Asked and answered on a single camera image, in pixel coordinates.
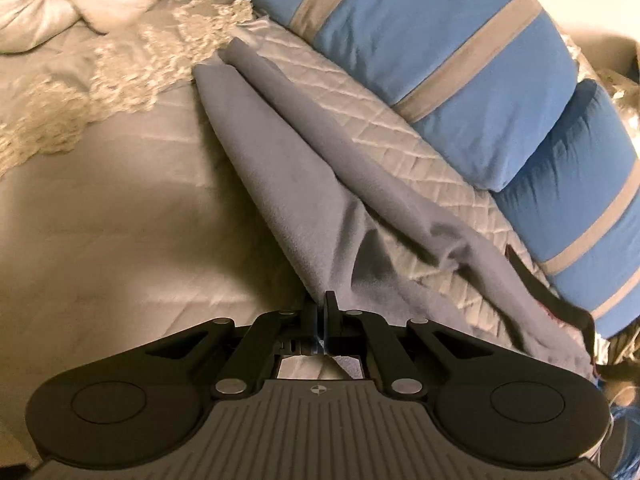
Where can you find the white quilted comforter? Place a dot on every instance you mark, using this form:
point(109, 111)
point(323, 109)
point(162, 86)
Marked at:
point(75, 0)

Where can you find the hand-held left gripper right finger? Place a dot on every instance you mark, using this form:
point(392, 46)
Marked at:
point(331, 325)

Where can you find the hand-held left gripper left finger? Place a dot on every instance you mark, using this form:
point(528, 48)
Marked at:
point(312, 327)

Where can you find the grey quilted bedspread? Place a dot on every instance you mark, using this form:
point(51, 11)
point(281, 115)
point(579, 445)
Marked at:
point(125, 210)

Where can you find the grey blanket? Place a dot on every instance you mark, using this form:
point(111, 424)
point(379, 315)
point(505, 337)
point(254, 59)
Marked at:
point(300, 185)

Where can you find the cream lace cloth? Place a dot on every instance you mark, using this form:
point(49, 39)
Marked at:
point(150, 70)

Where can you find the blue pillow with grey stripes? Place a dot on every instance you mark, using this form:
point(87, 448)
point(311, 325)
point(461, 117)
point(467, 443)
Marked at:
point(425, 60)
point(575, 200)

